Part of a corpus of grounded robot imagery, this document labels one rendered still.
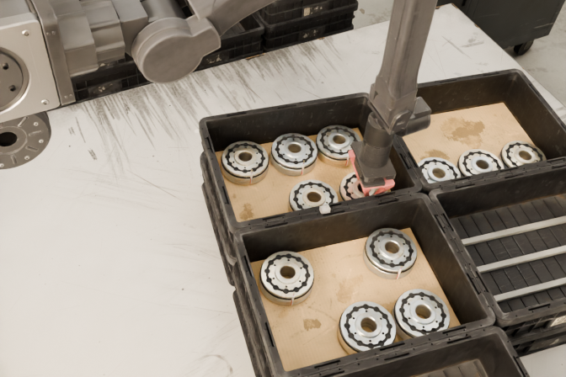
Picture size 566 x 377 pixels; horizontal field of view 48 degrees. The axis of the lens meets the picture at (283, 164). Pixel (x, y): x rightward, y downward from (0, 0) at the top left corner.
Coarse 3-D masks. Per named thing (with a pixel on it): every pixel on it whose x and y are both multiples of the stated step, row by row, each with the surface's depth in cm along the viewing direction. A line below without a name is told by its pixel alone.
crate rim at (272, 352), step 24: (312, 216) 122; (336, 216) 123; (432, 216) 125; (240, 240) 118; (240, 264) 116; (264, 312) 108; (264, 336) 106; (432, 336) 108; (336, 360) 104; (360, 360) 104
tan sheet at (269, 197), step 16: (272, 144) 147; (320, 160) 145; (224, 176) 140; (272, 176) 141; (288, 176) 142; (304, 176) 142; (320, 176) 142; (336, 176) 143; (240, 192) 138; (256, 192) 138; (272, 192) 138; (288, 192) 139; (336, 192) 140; (240, 208) 135; (256, 208) 135; (272, 208) 135
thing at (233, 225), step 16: (336, 96) 145; (352, 96) 145; (368, 96) 146; (240, 112) 139; (256, 112) 140; (272, 112) 141; (208, 144) 132; (208, 160) 132; (400, 160) 134; (416, 176) 131; (224, 192) 126; (400, 192) 128; (416, 192) 128; (224, 208) 122; (336, 208) 124; (240, 224) 120; (256, 224) 120
